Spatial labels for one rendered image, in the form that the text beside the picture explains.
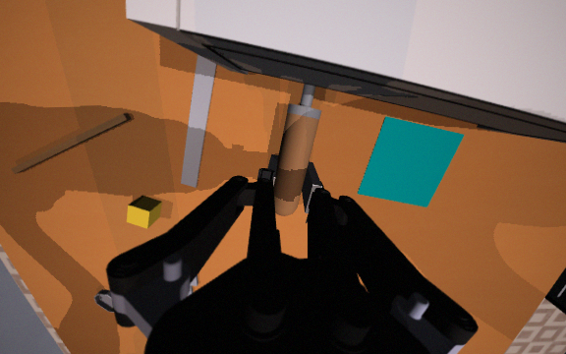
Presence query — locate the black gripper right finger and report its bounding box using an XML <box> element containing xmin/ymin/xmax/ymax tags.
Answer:
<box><xmin>302</xmin><ymin>162</ymin><xmax>479</xmax><ymax>354</ymax></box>

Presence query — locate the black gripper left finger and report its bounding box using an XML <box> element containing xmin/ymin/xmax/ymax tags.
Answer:
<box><xmin>106</xmin><ymin>154</ymin><xmax>288</xmax><ymax>338</ymax></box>

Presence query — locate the yellow block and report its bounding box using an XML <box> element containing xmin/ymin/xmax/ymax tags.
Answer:
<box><xmin>127</xmin><ymin>195</ymin><xmax>162</xmax><ymax>228</ymax></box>

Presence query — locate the teal square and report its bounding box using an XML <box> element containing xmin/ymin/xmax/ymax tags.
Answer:
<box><xmin>358</xmin><ymin>116</ymin><xmax>464</xmax><ymax>207</ymax></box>

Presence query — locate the grey flat bar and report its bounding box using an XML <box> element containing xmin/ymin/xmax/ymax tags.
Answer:
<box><xmin>181</xmin><ymin>55</ymin><xmax>216</xmax><ymax>188</ymax></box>

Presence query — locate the white box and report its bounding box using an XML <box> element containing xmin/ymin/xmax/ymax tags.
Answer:
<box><xmin>126</xmin><ymin>0</ymin><xmax>566</xmax><ymax>144</ymax></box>

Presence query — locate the grey spoon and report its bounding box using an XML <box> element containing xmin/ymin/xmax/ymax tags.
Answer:
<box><xmin>94</xmin><ymin>289</ymin><xmax>114</xmax><ymax>313</ymax></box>

